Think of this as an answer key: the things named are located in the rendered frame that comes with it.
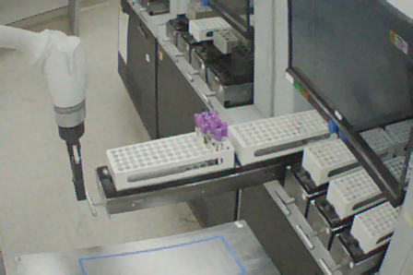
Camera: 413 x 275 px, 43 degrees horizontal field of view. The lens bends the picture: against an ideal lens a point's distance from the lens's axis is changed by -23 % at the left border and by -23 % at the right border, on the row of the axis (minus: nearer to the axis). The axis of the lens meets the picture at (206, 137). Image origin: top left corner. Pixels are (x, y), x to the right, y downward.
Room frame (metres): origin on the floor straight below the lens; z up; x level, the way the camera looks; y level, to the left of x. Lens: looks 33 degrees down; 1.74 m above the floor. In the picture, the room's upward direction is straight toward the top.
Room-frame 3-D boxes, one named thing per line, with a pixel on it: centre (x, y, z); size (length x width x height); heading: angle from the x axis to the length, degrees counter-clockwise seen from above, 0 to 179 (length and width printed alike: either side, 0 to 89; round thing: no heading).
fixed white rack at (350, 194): (1.15, -0.45, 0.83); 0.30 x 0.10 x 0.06; 111
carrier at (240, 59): (1.77, -0.10, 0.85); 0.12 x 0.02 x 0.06; 21
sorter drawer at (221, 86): (1.86, -0.32, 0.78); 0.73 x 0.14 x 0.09; 111
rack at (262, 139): (1.38, -0.21, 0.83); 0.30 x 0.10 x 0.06; 111
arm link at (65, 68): (1.19, 0.32, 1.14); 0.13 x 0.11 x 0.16; 29
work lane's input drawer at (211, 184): (1.32, -0.04, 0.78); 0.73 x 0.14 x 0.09; 111
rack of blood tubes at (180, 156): (1.27, 0.09, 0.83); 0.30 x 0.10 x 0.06; 111
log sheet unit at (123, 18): (3.00, 0.46, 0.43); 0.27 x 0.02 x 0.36; 21
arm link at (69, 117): (1.18, 0.32, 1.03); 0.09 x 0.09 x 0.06
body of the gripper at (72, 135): (1.18, 0.32, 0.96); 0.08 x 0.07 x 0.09; 21
